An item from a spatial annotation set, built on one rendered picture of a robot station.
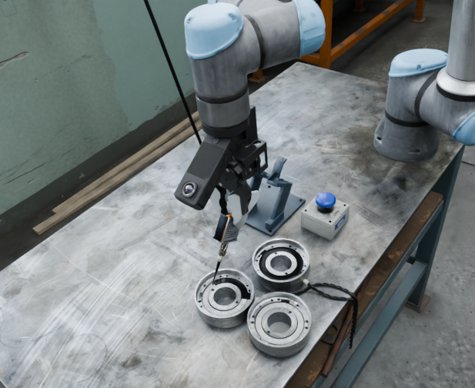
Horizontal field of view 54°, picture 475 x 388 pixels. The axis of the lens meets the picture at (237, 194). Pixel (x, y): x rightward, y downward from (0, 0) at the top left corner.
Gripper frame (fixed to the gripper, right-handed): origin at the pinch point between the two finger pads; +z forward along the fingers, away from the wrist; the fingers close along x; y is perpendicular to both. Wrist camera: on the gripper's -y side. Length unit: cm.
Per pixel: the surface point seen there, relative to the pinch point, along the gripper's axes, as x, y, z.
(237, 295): -5.3, -6.0, 10.2
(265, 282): -7.6, -1.0, 10.1
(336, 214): -10.1, 19.5, 8.6
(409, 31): 85, 302, 94
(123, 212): 31.9, -1.5, 13.2
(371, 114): 4, 63, 13
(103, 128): 153, 68, 71
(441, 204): -18, 69, 40
